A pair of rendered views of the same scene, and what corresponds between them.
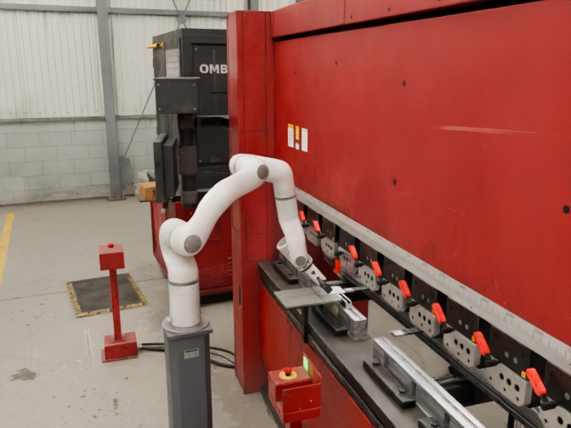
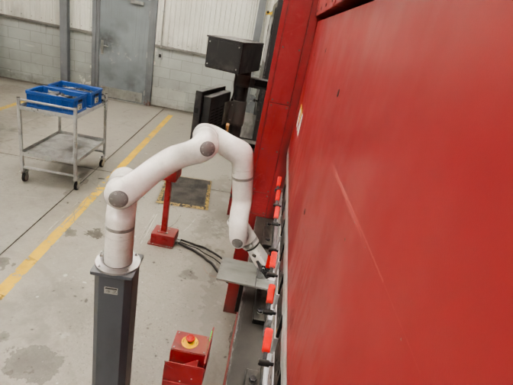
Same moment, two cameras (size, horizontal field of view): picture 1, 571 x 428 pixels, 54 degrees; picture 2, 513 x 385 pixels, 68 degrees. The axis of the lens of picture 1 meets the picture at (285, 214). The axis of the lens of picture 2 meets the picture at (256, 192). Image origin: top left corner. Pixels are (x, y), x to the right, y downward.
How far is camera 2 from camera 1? 1.08 m
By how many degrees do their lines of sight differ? 19
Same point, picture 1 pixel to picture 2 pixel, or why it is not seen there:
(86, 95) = not seen: hidden behind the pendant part
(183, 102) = (227, 61)
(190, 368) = (108, 302)
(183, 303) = (111, 247)
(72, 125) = not seen: hidden behind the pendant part
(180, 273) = (111, 221)
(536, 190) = not seen: outside the picture
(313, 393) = (195, 374)
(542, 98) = (413, 215)
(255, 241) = (258, 198)
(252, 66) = (291, 41)
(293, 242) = (233, 224)
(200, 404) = (115, 333)
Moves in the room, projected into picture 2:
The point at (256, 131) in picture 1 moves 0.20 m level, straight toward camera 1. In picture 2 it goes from (280, 103) to (270, 107)
